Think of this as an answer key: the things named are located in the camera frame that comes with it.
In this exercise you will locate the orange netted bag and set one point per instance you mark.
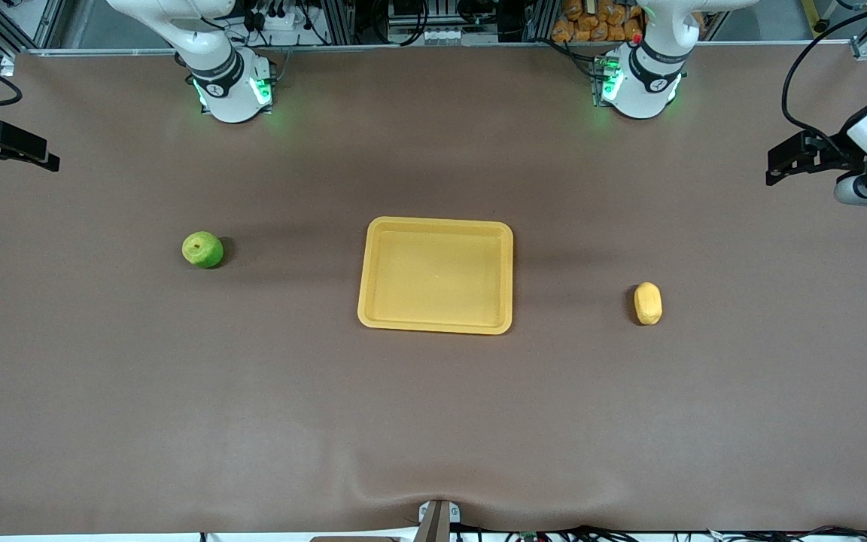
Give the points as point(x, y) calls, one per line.
point(595, 22)

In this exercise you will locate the green apple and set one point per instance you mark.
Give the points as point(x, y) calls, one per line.
point(202, 250)

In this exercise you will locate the white power strip with plugs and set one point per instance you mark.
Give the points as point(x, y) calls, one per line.
point(283, 26)

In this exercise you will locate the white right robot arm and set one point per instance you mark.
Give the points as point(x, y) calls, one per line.
point(226, 90)

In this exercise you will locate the brown table cover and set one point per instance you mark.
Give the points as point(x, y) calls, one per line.
point(433, 421)

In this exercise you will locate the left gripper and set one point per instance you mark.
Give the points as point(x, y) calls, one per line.
point(834, 156)

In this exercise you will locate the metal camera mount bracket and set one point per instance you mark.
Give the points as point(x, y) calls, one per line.
point(437, 523)

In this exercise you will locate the aluminium table edge rail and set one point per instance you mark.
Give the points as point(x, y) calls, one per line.
point(403, 47)

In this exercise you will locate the white socket strip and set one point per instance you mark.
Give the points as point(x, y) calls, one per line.
point(441, 35)

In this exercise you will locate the yellow potato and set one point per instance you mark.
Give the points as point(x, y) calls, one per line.
point(648, 303)

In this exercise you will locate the yellow plastic tray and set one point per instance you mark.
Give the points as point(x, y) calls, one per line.
point(437, 278)

